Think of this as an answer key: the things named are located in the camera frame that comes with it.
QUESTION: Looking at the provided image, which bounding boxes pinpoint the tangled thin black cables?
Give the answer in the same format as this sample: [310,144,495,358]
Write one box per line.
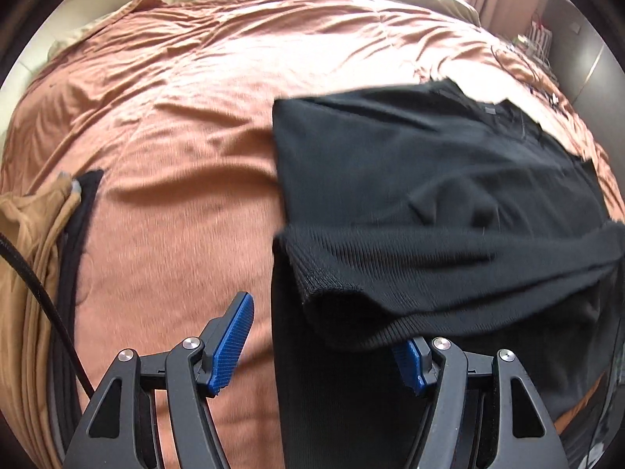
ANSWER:
[491,41,567,113]

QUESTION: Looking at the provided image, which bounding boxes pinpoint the tan garment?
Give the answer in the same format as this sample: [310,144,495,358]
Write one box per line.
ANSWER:
[0,173,84,469]

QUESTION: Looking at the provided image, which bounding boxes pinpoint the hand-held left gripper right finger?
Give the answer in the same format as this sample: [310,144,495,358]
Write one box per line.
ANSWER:
[392,336,570,469]

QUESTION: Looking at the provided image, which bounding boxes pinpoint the black folded garment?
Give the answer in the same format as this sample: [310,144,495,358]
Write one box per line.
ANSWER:
[46,170,105,469]

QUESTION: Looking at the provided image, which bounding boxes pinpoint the dark grey wardrobe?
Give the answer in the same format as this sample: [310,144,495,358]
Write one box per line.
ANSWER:
[537,0,625,123]

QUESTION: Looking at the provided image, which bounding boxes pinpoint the orange blanket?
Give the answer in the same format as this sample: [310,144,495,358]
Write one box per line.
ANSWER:
[0,0,616,469]

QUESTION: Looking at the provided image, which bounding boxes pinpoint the black knit sweater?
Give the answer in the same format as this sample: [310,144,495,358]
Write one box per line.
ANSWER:
[271,81,625,469]

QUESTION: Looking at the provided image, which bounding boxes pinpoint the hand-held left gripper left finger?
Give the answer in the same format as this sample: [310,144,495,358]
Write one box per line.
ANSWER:
[63,291,255,469]

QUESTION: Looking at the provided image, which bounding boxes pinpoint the thick black cable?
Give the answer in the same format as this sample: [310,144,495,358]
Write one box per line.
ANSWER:
[0,232,96,396]

